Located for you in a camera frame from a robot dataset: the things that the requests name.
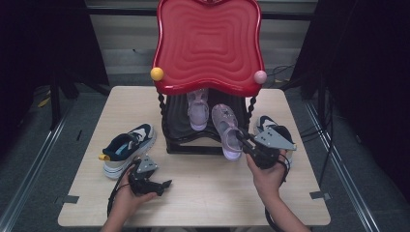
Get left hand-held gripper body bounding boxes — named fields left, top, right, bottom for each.
left=129, top=155, right=165, bottom=197

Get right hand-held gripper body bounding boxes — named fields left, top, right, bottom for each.
left=246, top=128, right=298, bottom=171

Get purple sandal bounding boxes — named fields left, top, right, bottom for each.
left=211, top=102, right=244, bottom=161
left=187, top=88, right=211, bottom=131

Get navy and white sneaker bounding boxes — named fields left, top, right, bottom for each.
left=252, top=115, right=296, bottom=169
left=98, top=123, right=158, bottom=180

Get red and black shoe rack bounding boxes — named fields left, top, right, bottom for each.
left=150, top=0, right=269, bottom=157

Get person's left hand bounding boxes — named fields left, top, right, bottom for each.
left=110, top=156, right=159, bottom=218

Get person's right hand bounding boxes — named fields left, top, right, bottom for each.
left=246, top=149, right=290, bottom=201

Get grey tape piece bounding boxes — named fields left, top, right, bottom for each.
left=308, top=190, right=333, bottom=201
left=54, top=194, right=80, bottom=206

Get black metal stand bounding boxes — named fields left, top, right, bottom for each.
left=47, top=73, right=80, bottom=131

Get black curtain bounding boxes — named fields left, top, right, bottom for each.
left=289, top=0, right=410, bottom=202

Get yellow floor item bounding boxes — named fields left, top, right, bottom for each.
left=37, top=96, right=52, bottom=109

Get right hand-held gripper cable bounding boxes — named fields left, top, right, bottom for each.
left=264, top=154, right=292, bottom=232

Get hand-held gripper cable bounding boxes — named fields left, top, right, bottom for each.
left=264, top=154, right=292, bottom=232
left=106, top=165, right=138, bottom=220

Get left hand-held gripper cable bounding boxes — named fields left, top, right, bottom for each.
left=106, top=165, right=138, bottom=220

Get black floor cables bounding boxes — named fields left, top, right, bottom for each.
left=299, top=86, right=335, bottom=168

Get metal floor rail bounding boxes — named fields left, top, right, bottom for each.
left=303, top=101, right=381, bottom=232
left=0, top=105, right=73, bottom=232

